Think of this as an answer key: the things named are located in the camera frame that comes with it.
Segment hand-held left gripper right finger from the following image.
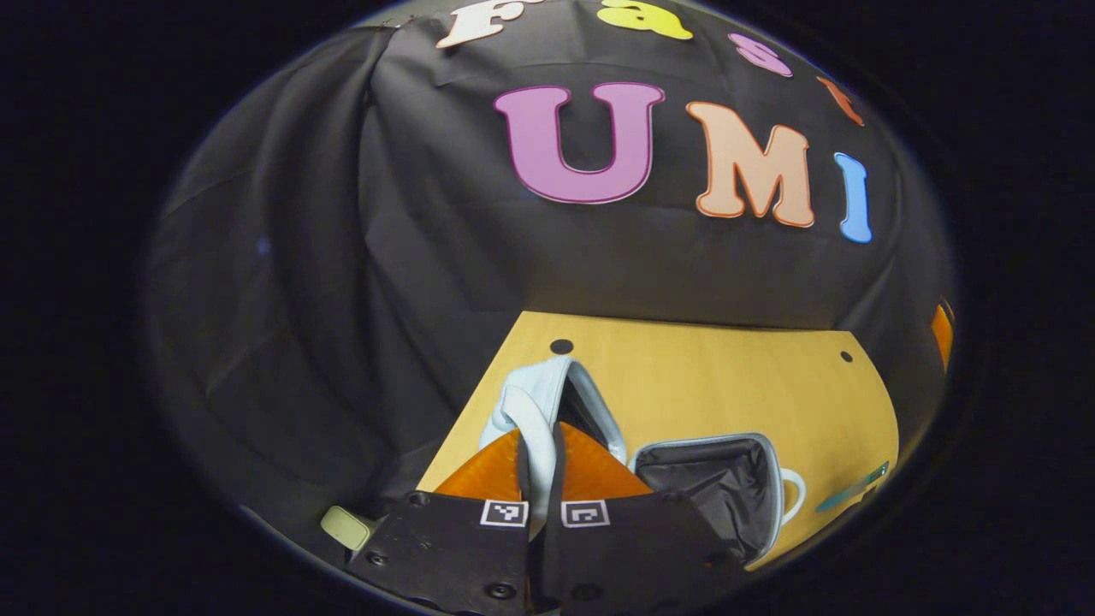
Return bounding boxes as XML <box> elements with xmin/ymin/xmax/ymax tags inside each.
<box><xmin>543</xmin><ymin>422</ymin><xmax>745</xmax><ymax>616</ymax></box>

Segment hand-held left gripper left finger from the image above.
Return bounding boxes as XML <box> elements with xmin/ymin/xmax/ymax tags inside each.
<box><xmin>346</xmin><ymin>428</ymin><xmax>531</xmax><ymax>616</ymax></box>

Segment light blue suitcase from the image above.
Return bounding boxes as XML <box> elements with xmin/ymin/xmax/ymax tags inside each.
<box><xmin>479</xmin><ymin>355</ymin><xmax>807</xmax><ymax>570</ymax></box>

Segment blue green cosmetic tube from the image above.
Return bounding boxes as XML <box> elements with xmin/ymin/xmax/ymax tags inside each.
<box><xmin>814</xmin><ymin>460</ymin><xmax>891</xmax><ymax>514</ymax></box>

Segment pale green bin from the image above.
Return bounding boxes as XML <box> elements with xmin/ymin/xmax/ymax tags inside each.
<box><xmin>321</xmin><ymin>505</ymin><xmax>377</xmax><ymax>553</ymax></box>

